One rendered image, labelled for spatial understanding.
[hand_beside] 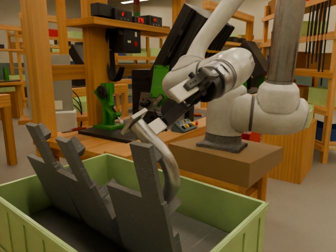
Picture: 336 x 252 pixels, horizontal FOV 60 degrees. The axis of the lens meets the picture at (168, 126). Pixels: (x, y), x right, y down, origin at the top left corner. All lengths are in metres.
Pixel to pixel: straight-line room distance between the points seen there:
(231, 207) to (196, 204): 0.11
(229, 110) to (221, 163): 0.22
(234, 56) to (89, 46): 1.27
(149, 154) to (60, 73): 1.42
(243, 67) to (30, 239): 0.65
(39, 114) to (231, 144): 1.02
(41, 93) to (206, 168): 0.97
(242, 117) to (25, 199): 0.81
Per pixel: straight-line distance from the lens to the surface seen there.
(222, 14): 1.00
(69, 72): 1.89
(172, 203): 0.60
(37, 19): 1.69
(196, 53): 0.94
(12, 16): 12.64
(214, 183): 1.16
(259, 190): 1.37
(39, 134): 0.75
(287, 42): 1.17
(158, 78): 1.88
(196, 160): 1.18
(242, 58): 0.80
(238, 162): 1.09
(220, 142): 1.20
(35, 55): 1.67
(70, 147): 0.60
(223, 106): 1.18
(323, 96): 4.29
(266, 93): 1.18
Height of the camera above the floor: 1.29
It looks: 12 degrees down
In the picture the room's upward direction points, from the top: straight up
